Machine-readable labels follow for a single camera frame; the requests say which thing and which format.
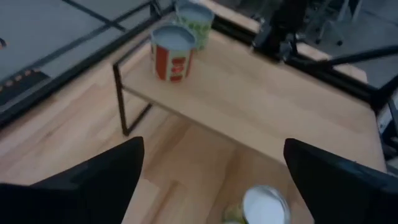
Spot green pea label can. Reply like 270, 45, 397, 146
174, 1, 215, 52

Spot black hazard-striped floor mat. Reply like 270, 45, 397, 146
0, 67, 52, 108

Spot red tomato label can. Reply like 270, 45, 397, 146
150, 23, 197, 83

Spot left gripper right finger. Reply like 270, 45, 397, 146
284, 138, 398, 224

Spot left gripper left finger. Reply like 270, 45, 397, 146
30, 136, 146, 224

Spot yellow-green label can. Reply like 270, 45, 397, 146
223, 185, 292, 224

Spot wooden shelf black metal legs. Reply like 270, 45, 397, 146
112, 12, 388, 174

